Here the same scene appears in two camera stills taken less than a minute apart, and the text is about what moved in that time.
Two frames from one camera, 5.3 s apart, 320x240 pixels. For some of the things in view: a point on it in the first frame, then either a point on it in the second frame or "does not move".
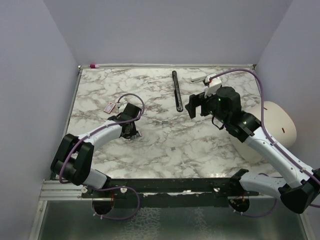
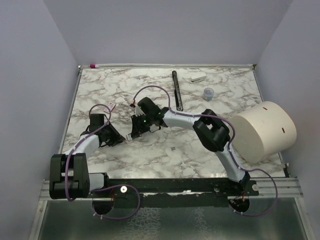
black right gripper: [195, 100] to [137, 130]
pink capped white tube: [94, 66] does not move
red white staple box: [109, 107] does not move
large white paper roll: [278, 125] does not move
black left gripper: [133, 132] to [117, 138]
